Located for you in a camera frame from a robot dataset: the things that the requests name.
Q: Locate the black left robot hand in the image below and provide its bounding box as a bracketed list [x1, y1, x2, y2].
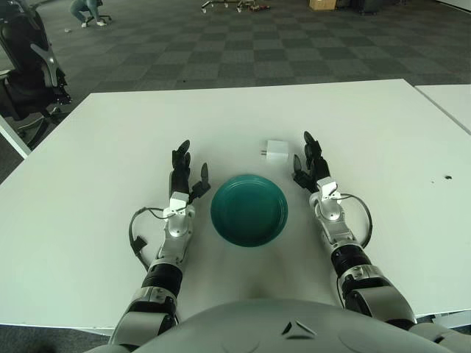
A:
[169, 139, 213, 203]

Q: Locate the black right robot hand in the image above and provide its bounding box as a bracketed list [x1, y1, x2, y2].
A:
[291, 130, 331, 193]

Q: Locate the white charger block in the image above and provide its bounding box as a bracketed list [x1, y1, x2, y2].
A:
[258, 139, 288, 163]

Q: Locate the teal round plate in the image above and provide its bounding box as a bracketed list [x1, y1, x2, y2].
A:
[210, 174, 289, 248]

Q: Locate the white side table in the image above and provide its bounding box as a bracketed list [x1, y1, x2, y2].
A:
[414, 83, 471, 134]

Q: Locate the grey robot torso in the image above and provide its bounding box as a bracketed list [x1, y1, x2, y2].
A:
[82, 298, 448, 353]

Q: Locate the white desk edge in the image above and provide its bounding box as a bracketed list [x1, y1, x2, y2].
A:
[0, 69, 30, 160]

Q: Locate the black equipment case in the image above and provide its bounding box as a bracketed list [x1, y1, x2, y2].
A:
[347, 0, 380, 15]

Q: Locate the wheeled cart base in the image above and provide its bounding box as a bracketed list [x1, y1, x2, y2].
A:
[200, 0, 269, 15]

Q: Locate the crouching person in jeans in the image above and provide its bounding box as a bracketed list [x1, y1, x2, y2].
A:
[70, 0, 107, 29]

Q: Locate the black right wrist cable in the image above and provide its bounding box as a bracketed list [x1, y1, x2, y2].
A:
[336, 193, 373, 248]

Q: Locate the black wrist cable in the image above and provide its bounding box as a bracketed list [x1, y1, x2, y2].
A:
[336, 193, 373, 248]
[128, 207, 174, 271]

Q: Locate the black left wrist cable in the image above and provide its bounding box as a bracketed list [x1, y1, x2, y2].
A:
[128, 207, 174, 271]

